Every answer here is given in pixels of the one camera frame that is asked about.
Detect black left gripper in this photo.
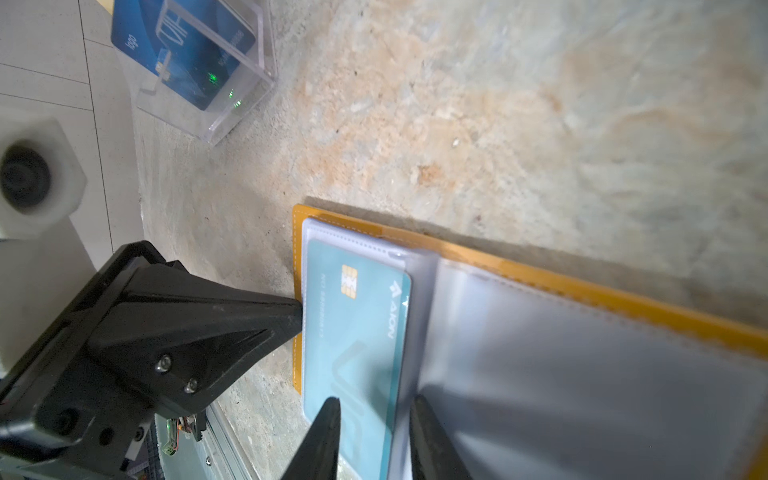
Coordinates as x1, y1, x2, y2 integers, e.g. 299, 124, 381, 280
1, 241, 302, 479

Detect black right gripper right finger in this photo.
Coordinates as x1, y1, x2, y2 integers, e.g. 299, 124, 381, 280
409, 394, 471, 480

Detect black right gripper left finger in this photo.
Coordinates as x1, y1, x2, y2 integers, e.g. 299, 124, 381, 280
281, 397, 341, 480

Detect yellow leather card holder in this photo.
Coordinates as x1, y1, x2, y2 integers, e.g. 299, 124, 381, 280
293, 204, 767, 479

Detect teal VIP credit card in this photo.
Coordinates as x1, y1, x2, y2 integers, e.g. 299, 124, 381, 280
302, 239, 411, 479

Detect blue card in stand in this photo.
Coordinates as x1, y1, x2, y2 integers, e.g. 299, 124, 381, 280
111, 0, 240, 110

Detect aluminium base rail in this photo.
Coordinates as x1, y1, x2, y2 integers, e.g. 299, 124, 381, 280
153, 403, 259, 479

